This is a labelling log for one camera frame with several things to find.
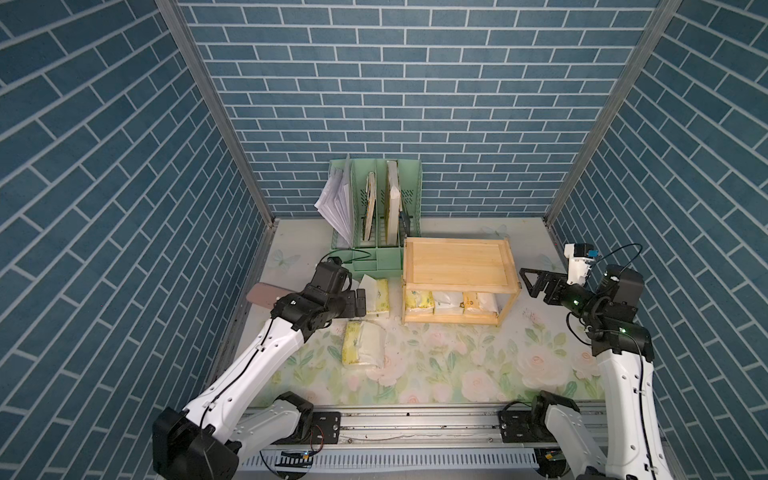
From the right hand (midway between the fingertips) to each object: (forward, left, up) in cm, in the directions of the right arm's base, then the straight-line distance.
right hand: (539, 274), depth 72 cm
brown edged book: (+30, +47, -7) cm, 56 cm away
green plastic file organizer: (+17, +44, -20) cm, 52 cm away
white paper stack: (+23, +56, 0) cm, 61 cm away
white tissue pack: (+2, +20, -19) cm, 28 cm away
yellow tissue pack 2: (+2, +28, -21) cm, 35 cm away
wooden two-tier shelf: (+6, +18, -6) cm, 20 cm away
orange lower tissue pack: (+3, +10, -21) cm, 23 cm away
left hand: (-5, +45, -10) cm, 46 cm away
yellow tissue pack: (-11, +43, -23) cm, 51 cm away
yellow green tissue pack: (+4, +42, -22) cm, 47 cm away
